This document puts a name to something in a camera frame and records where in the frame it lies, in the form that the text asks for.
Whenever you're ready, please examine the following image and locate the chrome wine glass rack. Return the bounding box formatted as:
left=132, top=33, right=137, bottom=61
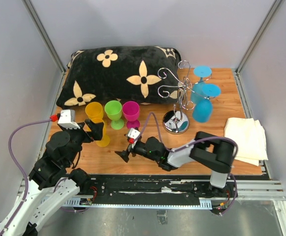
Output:
left=157, top=60, right=212, bottom=135

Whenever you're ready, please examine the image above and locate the left aluminium frame post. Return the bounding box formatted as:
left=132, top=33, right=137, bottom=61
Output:
left=22, top=0, right=65, bottom=74

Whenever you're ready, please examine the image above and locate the green plastic goblet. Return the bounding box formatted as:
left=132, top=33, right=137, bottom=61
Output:
left=104, top=100, right=124, bottom=130

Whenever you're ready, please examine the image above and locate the aluminium frame post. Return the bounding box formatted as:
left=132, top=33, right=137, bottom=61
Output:
left=22, top=0, right=65, bottom=74
left=235, top=0, right=285, bottom=74

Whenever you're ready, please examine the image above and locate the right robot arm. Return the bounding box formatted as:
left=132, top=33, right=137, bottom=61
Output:
left=115, top=128, right=238, bottom=197

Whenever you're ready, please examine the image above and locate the blue plastic goblet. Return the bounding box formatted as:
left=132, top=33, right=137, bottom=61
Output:
left=193, top=84, right=221, bottom=123
left=190, top=66, right=212, bottom=105

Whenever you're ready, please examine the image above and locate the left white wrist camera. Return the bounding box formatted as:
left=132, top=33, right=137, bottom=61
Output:
left=50, top=109, right=81, bottom=130

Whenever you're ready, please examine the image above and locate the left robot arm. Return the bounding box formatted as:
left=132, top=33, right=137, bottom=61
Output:
left=0, top=119, right=104, bottom=236

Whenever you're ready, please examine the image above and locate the yellow plastic goblet rear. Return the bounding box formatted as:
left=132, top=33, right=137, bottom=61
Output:
left=85, top=102, right=104, bottom=119

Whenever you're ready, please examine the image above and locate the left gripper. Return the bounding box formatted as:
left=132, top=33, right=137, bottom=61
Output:
left=61, top=118, right=104, bottom=165

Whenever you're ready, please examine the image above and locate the white folded cloth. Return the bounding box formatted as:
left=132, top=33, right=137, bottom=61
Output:
left=224, top=118, right=268, bottom=166

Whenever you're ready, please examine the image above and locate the right aluminium frame post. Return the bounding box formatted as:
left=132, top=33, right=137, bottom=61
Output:
left=235, top=0, right=285, bottom=74

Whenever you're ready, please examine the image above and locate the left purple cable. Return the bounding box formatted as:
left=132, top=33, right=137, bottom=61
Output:
left=0, top=118, right=67, bottom=236

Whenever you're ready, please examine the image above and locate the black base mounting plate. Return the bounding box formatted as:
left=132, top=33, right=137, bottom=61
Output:
left=77, top=175, right=238, bottom=207

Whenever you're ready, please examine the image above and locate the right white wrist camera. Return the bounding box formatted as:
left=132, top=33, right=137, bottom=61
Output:
left=126, top=128, right=141, bottom=144

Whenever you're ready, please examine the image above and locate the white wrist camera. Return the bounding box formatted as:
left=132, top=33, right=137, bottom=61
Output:
left=126, top=128, right=141, bottom=144
left=50, top=109, right=81, bottom=130

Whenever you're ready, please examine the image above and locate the yellow plastic goblet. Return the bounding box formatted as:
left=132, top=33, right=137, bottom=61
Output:
left=91, top=118, right=110, bottom=148
left=85, top=102, right=104, bottom=119

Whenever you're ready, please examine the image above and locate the magenta plastic goblet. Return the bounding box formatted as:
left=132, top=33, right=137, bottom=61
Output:
left=122, top=101, right=140, bottom=129

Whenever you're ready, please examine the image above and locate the yellow plastic goblet front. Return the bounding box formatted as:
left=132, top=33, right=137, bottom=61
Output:
left=91, top=118, right=110, bottom=148

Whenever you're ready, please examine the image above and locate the black floral plush pillow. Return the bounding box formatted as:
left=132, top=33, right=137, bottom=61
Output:
left=56, top=46, right=181, bottom=109

